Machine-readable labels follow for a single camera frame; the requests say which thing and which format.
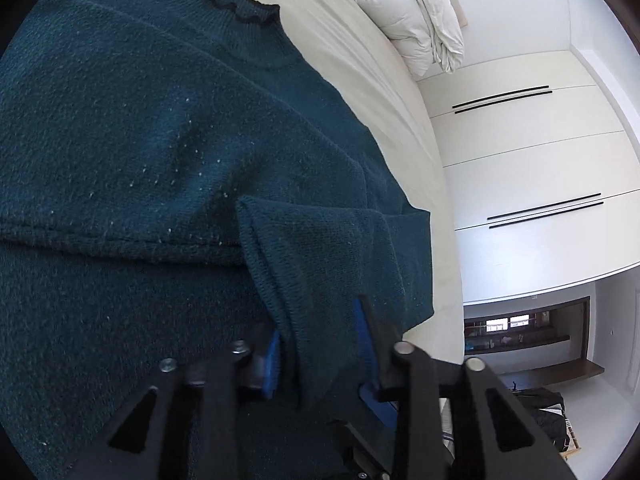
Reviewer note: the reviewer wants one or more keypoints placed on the bed with beige sheet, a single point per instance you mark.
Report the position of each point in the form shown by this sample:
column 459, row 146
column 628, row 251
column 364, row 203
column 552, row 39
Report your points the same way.
column 380, row 85

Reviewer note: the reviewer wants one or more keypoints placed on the white built-in wardrobe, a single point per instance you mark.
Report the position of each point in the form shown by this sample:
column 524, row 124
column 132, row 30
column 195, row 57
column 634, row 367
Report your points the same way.
column 530, row 160

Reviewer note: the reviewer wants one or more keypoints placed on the dark teal knit sweater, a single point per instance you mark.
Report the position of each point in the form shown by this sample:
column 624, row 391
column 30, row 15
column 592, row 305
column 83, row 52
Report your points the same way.
column 150, row 120

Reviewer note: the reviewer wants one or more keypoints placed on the black bag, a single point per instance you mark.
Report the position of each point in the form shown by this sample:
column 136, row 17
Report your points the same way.
column 542, row 412

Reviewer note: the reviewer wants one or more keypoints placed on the dark wooden ledge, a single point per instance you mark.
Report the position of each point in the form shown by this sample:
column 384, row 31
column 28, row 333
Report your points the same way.
column 565, row 370

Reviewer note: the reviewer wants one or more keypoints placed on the white rolled duvet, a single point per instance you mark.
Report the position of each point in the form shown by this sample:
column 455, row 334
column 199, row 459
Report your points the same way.
column 415, row 10

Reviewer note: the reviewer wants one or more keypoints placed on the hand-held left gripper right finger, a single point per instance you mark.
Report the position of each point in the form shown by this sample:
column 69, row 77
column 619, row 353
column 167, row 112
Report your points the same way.
column 364, row 340

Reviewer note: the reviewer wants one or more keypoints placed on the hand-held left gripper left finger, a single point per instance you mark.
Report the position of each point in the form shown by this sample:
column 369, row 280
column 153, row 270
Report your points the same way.
column 269, row 365

